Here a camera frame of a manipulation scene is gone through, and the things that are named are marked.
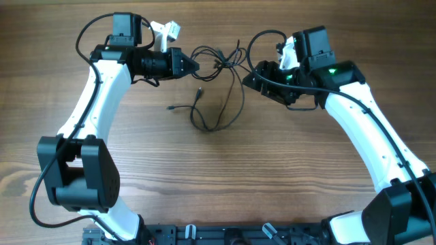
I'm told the black usb cable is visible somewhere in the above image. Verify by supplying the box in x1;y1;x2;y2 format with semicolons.
166;66;246;133

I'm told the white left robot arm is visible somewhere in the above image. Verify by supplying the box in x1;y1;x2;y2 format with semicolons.
36;12;199;244

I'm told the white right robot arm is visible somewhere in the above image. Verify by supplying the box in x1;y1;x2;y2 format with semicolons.
243;26;435;244

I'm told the black right camera cable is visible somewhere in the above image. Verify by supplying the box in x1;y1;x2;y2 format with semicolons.
245;29;436;239

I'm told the black camera cable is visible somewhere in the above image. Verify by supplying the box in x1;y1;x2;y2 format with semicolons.
245;29;436;239
29;12;157;242

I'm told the black left camera cable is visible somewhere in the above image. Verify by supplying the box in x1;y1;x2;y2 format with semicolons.
29;12;157;242

